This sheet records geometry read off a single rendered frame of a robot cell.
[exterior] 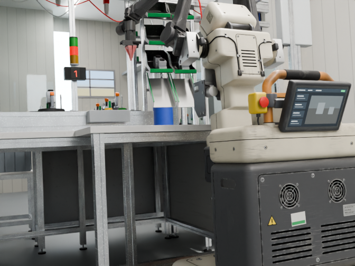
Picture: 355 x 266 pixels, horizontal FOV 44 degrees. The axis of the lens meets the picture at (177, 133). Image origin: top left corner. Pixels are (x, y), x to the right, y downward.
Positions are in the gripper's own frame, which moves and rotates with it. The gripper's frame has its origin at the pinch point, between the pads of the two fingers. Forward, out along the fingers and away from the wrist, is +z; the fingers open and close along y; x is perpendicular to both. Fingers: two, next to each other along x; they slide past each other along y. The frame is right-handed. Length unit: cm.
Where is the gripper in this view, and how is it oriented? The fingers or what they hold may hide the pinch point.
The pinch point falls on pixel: (131, 58)
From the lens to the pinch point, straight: 236.3
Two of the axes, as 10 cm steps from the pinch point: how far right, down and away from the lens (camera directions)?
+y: -9.3, 0.3, -3.8
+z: 0.3, 10.0, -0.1
